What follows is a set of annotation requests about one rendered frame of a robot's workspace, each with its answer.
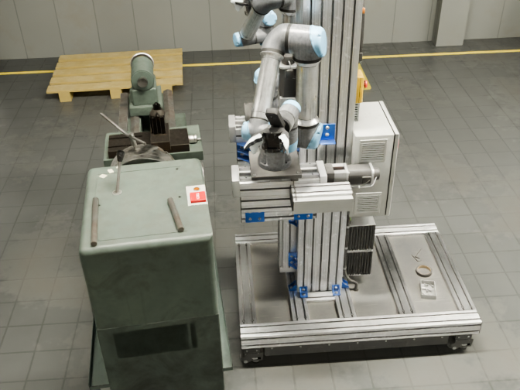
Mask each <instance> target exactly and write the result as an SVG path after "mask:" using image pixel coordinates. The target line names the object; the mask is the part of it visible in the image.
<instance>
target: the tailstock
mask: <svg viewBox="0 0 520 390"><path fill-rule="evenodd" d="M130 65H131V83H132V87H131V88H130V96H129V111H130V116H131V117H133V116H142V115H149V112H150V111H151V110H152V108H153V106H152V105H153V104H154V103H155V102H158V103H159V104H160V107H162V108H163V99H162V90H161V86H160V85H159V86H157V85H156V75H155V74H154V73H153V67H154V61H153V58H152V57H151V56H150V55H149V54H147V53H137V54H135V55H134V56H133V57H132V58H131V61H130Z"/></svg>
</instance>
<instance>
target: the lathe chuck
mask: <svg viewBox="0 0 520 390"><path fill-rule="evenodd" d="M137 148H139V151H137V152H133V151H132V150H133V149H134V147H133V146H130V147H128V148H126V149H123V151H124V152H125V156H124V159H126V158H128V157H130V156H134V155H139V154H149V155H154V156H158V157H160V158H163V159H165V160H166V161H171V160H175V159H174V158H173V157H172V156H171V155H170V154H169V153H168V152H167V151H166V153H164V152H162V151H159V150H158V148H159V147H158V146H155V145H148V144H145V145H143V144H140V145H137ZM117 164H118V160H117V156H116V157H115V158H114V159H113V161H112V163H111V166H116V165H117Z"/></svg>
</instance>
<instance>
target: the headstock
mask: <svg viewBox="0 0 520 390"><path fill-rule="evenodd" d="M108 169H112V170H113V171H114V172H113V173H109V172H108ZM117 173H118V168H117V166H109V167H101V168H93V169H90V170H89V172H88V174H87V186H86V193H85V200H84V212H83V220H82V227H81V233H80V246H79V256H80V263H81V266H82V269H83V273H84V279H85V282H86V286H87V291H88V295H89V299H90V302H91V308H92V311H93V315H94V321H95V324H96V327H97V328H98V329H107V328H113V327H125V326H131V325H137V324H144V323H155V322H161V321H167V320H178V319H185V318H191V317H198V316H209V315H214V314H216V313H217V312H218V299H217V298H218V296H217V280H216V270H215V260H214V240H213V231H212V227H211V222H210V213H209V208H208V204H201V205H193V206H188V202H187V195H186V186H198V185H205V183H204V175H203V170H202V165H201V162H200V160H199V159H195V158H194V159H179V160H171V161H163V162H148V163H140V164H131V165H123V166H121V173H120V181H119V190H121V194H119V195H114V194H113V193H112V192H113V191H114V190H116V181H117ZM101 174H104V175H107V176H106V177H105V178H102V177H99V176H100V175H101ZM94 197H97V198H98V220H97V245H96V246H92V245H91V222H92V203H93V198H94ZM169 197H172V198H173V201H174V204H175V206H176V209H177V211H178V214H179V216H180V220H181V221H182V224H183V227H184V231H182V232H179V231H178V228H177V226H176V222H175V221H174V218H173V214H172V212H171V210H170V207H169V204H168V201H167V199H168V198H169Z"/></svg>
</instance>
